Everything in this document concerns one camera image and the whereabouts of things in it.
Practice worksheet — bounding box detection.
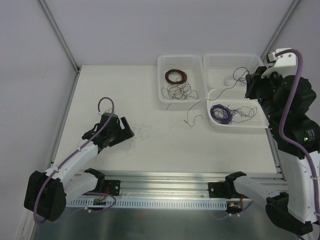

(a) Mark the cable bundle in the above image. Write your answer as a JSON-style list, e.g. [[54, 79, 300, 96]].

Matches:
[[126, 123, 187, 157]]

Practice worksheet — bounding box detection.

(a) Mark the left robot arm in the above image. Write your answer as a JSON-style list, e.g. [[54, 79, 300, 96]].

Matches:
[[23, 113, 135, 222]]

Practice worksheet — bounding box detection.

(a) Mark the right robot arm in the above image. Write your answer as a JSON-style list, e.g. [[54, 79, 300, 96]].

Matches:
[[223, 66, 320, 238]]

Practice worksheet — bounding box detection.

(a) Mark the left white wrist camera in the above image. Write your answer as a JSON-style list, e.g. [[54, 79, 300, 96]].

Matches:
[[98, 108, 118, 118]]

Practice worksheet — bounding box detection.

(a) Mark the white cable coil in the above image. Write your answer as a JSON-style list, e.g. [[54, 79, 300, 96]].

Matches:
[[223, 74, 247, 87]]

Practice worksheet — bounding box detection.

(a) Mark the white basket with purple cables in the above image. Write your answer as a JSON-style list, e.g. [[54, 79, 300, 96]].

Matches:
[[206, 87, 268, 130]]

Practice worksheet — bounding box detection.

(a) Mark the white basket with white cable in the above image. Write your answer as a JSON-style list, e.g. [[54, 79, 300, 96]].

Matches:
[[203, 53, 263, 89]]

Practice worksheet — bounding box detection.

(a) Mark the purple cable coil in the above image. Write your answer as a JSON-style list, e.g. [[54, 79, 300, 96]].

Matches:
[[209, 104, 258, 126]]

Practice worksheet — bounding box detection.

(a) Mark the right aluminium frame post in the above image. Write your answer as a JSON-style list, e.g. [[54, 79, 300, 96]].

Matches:
[[260, 0, 302, 61]]

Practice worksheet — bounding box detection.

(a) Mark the aluminium frame post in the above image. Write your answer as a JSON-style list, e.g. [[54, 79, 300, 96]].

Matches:
[[36, 0, 81, 73], [260, 0, 302, 61]]

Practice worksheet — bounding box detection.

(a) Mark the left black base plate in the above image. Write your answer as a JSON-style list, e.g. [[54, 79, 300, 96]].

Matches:
[[102, 179, 121, 197]]

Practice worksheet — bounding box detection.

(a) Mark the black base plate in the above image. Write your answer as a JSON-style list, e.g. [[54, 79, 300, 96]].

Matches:
[[102, 179, 121, 197], [207, 182, 248, 199]]

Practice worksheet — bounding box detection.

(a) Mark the aluminium mounting rail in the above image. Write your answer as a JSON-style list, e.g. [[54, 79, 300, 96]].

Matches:
[[30, 170, 301, 201]]

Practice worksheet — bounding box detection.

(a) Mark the brown cable coil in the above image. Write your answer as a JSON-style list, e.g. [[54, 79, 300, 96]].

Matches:
[[164, 69, 188, 85]]

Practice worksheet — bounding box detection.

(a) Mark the white basket with brown cables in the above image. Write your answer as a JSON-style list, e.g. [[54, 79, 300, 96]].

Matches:
[[157, 54, 208, 105]]

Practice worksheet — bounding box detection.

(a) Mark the white slotted cable duct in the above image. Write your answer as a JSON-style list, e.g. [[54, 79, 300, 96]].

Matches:
[[66, 197, 227, 211]]

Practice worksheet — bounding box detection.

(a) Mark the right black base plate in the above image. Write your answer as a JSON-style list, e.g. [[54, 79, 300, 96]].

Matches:
[[207, 182, 248, 199]]

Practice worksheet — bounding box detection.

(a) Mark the left aluminium frame post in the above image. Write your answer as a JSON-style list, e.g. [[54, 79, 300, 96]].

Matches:
[[36, 0, 81, 73]]

